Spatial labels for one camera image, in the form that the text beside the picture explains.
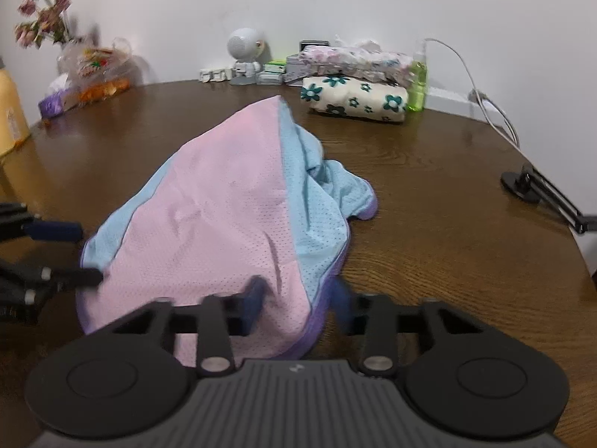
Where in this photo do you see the pink and blue mesh garment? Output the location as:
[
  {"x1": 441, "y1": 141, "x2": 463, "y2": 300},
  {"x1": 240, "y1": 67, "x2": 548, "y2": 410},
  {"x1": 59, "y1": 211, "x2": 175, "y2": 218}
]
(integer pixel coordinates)
[{"x1": 77, "y1": 96, "x2": 378, "y2": 361}]

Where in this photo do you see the yellow thermos bottle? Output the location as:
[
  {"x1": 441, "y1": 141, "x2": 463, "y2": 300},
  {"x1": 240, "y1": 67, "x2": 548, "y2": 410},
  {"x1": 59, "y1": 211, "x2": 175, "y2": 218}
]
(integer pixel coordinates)
[{"x1": 0, "y1": 62, "x2": 30, "y2": 157}]

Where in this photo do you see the purple tissue box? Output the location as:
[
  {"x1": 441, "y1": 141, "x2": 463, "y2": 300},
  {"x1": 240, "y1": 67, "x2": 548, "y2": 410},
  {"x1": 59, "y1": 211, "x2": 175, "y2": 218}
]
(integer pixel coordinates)
[{"x1": 38, "y1": 73, "x2": 79, "y2": 119}]

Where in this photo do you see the plastic bag of snacks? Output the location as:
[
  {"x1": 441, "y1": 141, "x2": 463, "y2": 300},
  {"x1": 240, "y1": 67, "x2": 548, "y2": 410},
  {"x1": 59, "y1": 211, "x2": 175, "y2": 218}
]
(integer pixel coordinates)
[{"x1": 58, "y1": 37, "x2": 135, "y2": 106}]

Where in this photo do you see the pink artificial flowers vase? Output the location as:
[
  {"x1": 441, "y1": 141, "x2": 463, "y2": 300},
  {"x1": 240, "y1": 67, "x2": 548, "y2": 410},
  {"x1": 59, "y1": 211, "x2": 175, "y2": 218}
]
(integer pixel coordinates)
[{"x1": 14, "y1": 0, "x2": 105, "y2": 77}]

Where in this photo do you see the cream floral folded cloth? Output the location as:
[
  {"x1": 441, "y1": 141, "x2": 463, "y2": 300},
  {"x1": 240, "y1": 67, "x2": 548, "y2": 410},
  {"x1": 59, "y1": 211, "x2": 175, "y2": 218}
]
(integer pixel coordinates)
[{"x1": 300, "y1": 76, "x2": 408, "y2": 124}]

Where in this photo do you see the white small clips row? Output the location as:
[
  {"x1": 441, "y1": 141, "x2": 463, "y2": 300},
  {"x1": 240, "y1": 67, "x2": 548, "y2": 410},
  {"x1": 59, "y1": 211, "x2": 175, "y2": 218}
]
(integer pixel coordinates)
[{"x1": 199, "y1": 67, "x2": 234, "y2": 83}]

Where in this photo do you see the white power strip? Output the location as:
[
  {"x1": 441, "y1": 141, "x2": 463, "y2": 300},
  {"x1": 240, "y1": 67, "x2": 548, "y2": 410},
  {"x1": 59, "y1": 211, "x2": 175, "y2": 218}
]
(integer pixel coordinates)
[{"x1": 424, "y1": 87, "x2": 472, "y2": 117}]

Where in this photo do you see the green small box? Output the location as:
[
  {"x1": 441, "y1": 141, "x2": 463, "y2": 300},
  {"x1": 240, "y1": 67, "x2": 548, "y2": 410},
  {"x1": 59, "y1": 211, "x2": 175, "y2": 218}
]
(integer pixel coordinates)
[{"x1": 257, "y1": 60, "x2": 286, "y2": 85}]

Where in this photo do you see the grey tin box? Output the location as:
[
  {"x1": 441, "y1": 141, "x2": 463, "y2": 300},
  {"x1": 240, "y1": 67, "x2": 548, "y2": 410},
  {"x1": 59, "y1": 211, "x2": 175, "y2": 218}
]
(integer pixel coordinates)
[{"x1": 283, "y1": 54, "x2": 311, "y2": 87}]

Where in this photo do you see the green spray bottle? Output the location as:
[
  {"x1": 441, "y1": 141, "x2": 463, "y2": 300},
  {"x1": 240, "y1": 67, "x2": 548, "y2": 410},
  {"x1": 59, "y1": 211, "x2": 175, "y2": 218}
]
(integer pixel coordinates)
[{"x1": 407, "y1": 41, "x2": 428, "y2": 112}]

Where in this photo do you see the pink floral folded cloth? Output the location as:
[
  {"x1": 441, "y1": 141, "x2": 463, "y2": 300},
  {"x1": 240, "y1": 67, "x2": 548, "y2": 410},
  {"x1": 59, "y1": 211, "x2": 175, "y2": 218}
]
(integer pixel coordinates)
[{"x1": 298, "y1": 41, "x2": 413, "y2": 86}]

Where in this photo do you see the white astronaut figurine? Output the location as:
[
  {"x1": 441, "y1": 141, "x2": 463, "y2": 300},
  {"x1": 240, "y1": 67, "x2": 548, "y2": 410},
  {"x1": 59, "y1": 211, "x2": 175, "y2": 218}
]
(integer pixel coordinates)
[{"x1": 226, "y1": 27, "x2": 265, "y2": 85}]

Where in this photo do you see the small black box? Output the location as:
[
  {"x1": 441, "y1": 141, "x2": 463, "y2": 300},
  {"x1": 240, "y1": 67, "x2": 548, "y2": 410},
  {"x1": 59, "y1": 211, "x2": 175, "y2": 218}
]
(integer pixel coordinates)
[{"x1": 300, "y1": 40, "x2": 330, "y2": 52}]

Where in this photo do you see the white cable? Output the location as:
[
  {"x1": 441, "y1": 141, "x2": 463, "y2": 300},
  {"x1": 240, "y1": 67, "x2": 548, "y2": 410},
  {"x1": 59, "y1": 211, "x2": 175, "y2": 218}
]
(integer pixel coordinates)
[{"x1": 425, "y1": 37, "x2": 522, "y2": 149}]

